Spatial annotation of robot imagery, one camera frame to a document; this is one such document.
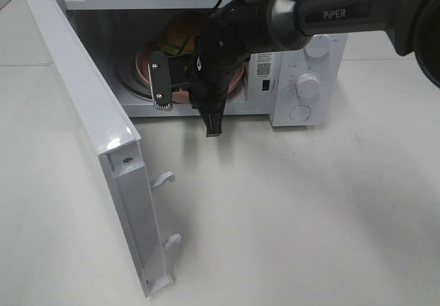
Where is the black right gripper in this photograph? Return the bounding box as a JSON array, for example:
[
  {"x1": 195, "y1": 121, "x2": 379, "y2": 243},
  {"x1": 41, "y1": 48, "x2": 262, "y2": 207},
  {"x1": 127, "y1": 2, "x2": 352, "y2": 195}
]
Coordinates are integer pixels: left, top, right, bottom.
[{"x1": 188, "y1": 3, "x2": 249, "y2": 137}]

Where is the pink plate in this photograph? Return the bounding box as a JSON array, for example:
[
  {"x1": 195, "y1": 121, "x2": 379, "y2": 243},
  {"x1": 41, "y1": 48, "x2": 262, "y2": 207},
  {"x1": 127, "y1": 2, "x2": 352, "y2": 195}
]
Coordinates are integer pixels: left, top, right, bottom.
[{"x1": 134, "y1": 43, "x2": 247, "y2": 103}]

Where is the burger with lettuce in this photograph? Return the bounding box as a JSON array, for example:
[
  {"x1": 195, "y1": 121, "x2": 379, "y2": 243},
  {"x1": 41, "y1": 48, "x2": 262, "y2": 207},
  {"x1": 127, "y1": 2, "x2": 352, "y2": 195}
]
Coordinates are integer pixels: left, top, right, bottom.
[{"x1": 156, "y1": 11, "x2": 204, "y2": 56}]

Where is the round door release button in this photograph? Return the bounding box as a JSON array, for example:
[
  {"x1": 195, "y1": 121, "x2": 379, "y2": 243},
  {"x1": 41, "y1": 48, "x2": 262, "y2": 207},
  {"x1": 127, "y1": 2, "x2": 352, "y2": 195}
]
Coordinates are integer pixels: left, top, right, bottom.
[{"x1": 289, "y1": 105, "x2": 311, "y2": 122}]

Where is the white timer knob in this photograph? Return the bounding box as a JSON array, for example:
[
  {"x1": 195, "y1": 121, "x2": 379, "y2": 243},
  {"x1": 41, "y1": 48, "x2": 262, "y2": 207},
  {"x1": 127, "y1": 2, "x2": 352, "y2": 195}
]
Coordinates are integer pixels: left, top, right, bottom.
[{"x1": 294, "y1": 73, "x2": 321, "y2": 99}]

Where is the white microwave door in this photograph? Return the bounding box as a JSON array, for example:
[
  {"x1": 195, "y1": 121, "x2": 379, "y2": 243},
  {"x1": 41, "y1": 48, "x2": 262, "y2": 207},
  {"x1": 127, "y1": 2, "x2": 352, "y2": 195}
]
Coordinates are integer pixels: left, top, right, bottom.
[{"x1": 26, "y1": 0, "x2": 182, "y2": 296}]

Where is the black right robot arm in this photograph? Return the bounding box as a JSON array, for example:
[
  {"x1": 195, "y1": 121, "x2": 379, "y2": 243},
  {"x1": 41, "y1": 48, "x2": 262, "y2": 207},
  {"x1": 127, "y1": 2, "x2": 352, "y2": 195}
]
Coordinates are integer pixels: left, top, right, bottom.
[{"x1": 187, "y1": 0, "x2": 439, "y2": 137}]

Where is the glass turntable plate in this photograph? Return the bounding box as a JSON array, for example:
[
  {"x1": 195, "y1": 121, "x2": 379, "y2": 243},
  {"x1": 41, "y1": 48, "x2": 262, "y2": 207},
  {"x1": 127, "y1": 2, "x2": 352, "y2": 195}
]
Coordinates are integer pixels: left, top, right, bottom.
[{"x1": 114, "y1": 54, "x2": 247, "y2": 100}]

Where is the white power knob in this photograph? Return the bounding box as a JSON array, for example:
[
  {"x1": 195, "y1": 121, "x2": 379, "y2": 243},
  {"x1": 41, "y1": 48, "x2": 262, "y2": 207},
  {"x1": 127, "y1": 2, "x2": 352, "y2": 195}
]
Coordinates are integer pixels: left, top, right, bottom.
[{"x1": 304, "y1": 34, "x2": 331, "y2": 58}]

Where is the white microwave oven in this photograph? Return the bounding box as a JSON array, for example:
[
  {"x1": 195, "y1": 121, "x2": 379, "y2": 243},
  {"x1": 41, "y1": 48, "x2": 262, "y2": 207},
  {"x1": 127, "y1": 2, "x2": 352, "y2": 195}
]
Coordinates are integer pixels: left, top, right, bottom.
[{"x1": 61, "y1": 0, "x2": 347, "y2": 127}]

